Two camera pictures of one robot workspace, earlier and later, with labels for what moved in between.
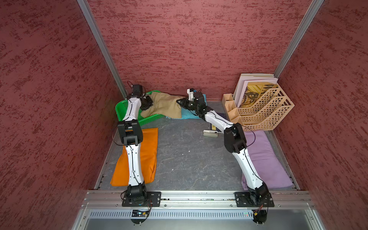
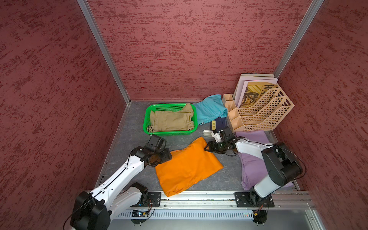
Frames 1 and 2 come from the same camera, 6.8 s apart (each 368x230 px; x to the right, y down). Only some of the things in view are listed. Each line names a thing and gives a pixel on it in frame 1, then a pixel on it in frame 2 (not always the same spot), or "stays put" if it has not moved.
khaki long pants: [163, 104] → [180, 120]
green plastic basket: [120, 109] → [170, 119]
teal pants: [188, 114] → [211, 108]
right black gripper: [185, 102] → [211, 148]
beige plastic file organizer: [264, 115] stays put
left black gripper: [150, 103] → [166, 155]
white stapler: [210, 133] stays put
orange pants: [148, 155] → [188, 166]
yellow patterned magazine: [254, 90] stays put
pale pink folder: [245, 78] stays put
